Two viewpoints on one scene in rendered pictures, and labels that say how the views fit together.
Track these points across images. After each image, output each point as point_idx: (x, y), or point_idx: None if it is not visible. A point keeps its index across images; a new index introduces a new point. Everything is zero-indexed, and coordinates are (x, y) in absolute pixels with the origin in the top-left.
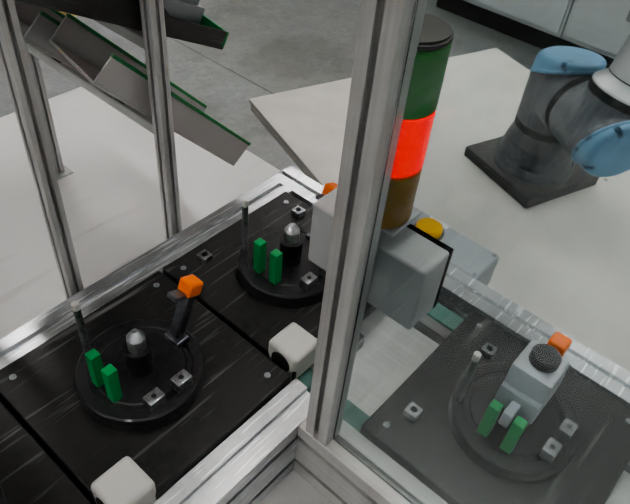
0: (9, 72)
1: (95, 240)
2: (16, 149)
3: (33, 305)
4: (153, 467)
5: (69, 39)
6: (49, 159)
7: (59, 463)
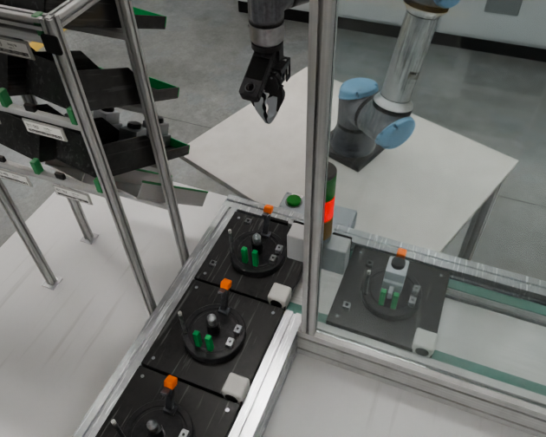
0: (116, 216)
1: None
2: (55, 231)
3: (123, 319)
4: (243, 373)
5: None
6: (135, 246)
7: None
